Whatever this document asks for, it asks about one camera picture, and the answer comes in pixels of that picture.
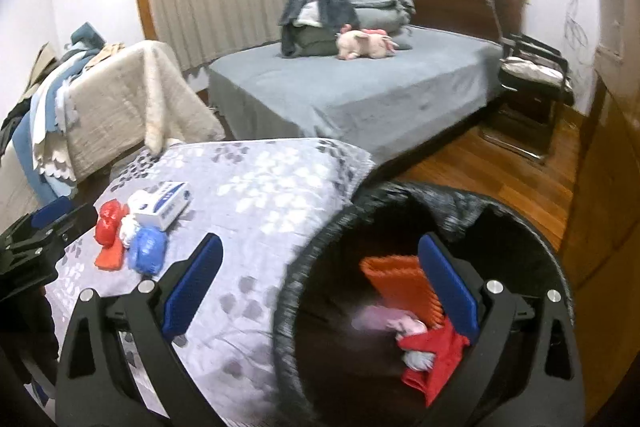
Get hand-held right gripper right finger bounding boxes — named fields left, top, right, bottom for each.
left=418, top=233, right=586, bottom=427

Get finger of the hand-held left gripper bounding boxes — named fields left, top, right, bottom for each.
left=46, top=203, right=99, bottom=241
left=0, top=196, right=76, bottom=242

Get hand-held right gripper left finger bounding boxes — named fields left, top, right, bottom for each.
left=56, top=233, right=224, bottom=427

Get red plastic bag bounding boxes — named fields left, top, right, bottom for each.
left=95, top=201, right=131, bottom=248

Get orange spiky mat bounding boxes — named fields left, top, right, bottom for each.
left=359, top=255, right=446, bottom=333

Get blue plastic bag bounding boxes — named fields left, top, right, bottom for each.
left=127, top=227, right=167, bottom=278

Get red cloth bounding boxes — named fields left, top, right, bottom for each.
left=397, top=314, right=471, bottom=408

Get pinkish white tissue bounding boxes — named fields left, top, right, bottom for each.
left=352, top=304, right=431, bottom=340

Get grey sock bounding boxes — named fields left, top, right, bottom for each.
left=404, top=349, right=435, bottom=370

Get white blue carton box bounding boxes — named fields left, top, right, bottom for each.
left=129, top=181, right=193, bottom=230

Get black-bagged waste bin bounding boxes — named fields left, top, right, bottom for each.
left=272, top=182, right=576, bottom=427

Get blue white scalloped cloth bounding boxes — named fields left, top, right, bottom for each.
left=10, top=52, right=81, bottom=198

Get dark clothes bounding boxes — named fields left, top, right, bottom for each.
left=0, top=99, right=38, bottom=148

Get purple floral quilt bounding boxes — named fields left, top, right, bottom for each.
left=45, top=137, right=376, bottom=427

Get beige quilt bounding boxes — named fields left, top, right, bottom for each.
left=65, top=41, right=226, bottom=182

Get beige folded fabric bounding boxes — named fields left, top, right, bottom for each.
left=30, top=42, right=63, bottom=82

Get tan crumpled cloth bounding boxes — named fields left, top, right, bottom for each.
left=85, top=42, right=126, bottom=70

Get teal blue cloth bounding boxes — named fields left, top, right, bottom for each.
left=70, top=23, right=106, bottom=52

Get grey bed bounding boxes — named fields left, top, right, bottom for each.
left=207, top=24, right=506, bottom=162

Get wooden wardrobe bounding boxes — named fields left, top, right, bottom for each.
left=560, top=0, right=640, bottom=427

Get chair cushion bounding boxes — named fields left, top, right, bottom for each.
left=500, top=57, right=566, bottom=82

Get pink plush toy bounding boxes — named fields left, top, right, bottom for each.
left=335, top=24, right=400, bottom=61

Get black metal chair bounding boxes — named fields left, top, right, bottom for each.
left=480, top=33, right=576, bottom=165

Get olive grey folded blanket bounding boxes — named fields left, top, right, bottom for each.
left=294, top=27, right=342, bottom=56

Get wooden headboard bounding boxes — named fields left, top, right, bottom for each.
left=400, top=0, right=528, bottom=45

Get grey pillow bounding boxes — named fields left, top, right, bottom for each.
left=350, top=4, right=416, bottom=50

